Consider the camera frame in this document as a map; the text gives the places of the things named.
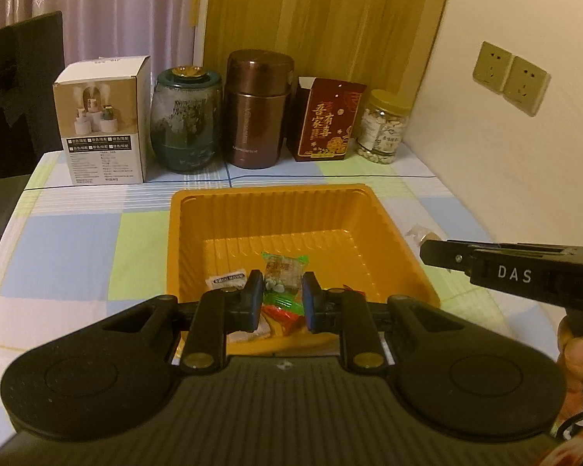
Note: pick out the person's right hand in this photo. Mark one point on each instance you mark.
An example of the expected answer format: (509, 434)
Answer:
(580, 357)

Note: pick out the beige wall socket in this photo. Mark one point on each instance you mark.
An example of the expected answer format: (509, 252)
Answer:
(491, 65)
(527, 85)

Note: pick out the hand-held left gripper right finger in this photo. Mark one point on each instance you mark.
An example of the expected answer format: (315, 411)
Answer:
(311, 303)

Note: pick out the small red snack packet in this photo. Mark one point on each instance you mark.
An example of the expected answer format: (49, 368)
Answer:
(284, 319)

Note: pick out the grey snack packet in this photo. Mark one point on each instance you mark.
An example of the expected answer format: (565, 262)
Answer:
(226, 281)

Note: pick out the brown metal thermos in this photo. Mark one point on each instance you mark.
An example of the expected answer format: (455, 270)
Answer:
(257, 107)

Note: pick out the plastic jar with yellow lid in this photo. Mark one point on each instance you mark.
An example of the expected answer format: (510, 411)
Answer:
(381, 131)

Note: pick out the dark glass jar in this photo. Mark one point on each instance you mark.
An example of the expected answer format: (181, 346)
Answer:
(184, 121)

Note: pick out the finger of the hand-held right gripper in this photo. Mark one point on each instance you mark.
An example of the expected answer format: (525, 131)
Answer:
(444, 255)

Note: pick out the orange plastic tray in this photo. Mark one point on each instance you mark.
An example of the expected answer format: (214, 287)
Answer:
(272, 218)

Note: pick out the red gift box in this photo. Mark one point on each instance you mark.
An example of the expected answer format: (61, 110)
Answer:
(328, 121)

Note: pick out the green candy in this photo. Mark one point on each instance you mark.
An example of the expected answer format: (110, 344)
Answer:
(281, 274)

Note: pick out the black chair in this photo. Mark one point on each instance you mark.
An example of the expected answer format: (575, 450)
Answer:
(14, 107)

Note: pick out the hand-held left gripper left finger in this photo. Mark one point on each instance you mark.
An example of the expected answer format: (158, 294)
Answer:
(255, 301)

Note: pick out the white cardboard box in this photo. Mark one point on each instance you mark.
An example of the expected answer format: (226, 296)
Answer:
(102, 121)

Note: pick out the checkered tablecloth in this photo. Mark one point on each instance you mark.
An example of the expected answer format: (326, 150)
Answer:
(102, 233)

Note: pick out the beige candy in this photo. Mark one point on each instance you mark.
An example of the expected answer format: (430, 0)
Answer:
(420, 234)

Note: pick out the pale pink curtain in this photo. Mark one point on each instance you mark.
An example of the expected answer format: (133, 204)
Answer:
(116, 9)

